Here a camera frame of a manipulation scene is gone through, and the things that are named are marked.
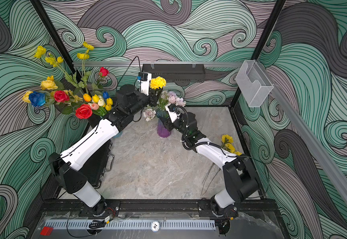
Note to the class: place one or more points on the yellow carnation flower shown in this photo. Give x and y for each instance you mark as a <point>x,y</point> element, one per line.
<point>225,138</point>
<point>158,83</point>
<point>238,153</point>
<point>225,146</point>

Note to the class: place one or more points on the mixed rose bouquet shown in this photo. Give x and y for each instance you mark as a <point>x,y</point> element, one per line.
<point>53,92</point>

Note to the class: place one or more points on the clear plastic wall bin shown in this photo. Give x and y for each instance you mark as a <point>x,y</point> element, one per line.
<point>254,83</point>

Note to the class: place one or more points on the white slotted cable duct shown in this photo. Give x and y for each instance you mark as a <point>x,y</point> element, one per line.
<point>136,224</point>

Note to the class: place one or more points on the black case with handle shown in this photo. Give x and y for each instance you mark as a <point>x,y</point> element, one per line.
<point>95,167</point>

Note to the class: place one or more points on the purple glass vase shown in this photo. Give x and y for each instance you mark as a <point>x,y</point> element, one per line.
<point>162,131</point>

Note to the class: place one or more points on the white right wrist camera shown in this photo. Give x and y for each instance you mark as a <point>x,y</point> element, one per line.
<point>170,108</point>

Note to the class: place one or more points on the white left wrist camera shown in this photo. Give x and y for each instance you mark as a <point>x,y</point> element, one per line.
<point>144,79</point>

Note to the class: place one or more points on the colourful tulip bunch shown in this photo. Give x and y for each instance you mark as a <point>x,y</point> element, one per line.
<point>100,104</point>

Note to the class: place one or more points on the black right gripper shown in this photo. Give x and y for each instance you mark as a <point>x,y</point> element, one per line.
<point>166,123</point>

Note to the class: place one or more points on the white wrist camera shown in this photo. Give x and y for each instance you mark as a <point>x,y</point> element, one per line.
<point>144,79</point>
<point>170,108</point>

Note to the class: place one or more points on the red small block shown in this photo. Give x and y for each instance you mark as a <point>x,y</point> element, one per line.
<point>46,231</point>

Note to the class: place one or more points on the black wall tray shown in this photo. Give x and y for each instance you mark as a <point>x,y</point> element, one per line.
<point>180,74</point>

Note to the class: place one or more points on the pink lilac flower bunch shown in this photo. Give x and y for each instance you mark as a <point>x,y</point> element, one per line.
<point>159,111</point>

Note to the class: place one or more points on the black left corner post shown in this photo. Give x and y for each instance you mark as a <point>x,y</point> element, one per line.
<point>41,12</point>

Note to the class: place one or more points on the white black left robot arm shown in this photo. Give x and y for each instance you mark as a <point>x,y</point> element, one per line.
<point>66,166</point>

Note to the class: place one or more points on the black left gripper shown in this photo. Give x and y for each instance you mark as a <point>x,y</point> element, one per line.
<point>151,100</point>

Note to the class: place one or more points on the black vase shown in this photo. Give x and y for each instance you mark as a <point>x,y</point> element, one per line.
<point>94,120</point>

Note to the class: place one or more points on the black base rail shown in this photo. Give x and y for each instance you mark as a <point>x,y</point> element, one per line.
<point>194,207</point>

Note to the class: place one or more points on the black corner frame post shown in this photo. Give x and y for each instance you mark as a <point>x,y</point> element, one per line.
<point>268,28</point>

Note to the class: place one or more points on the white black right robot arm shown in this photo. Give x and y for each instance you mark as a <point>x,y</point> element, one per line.
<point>240,176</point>

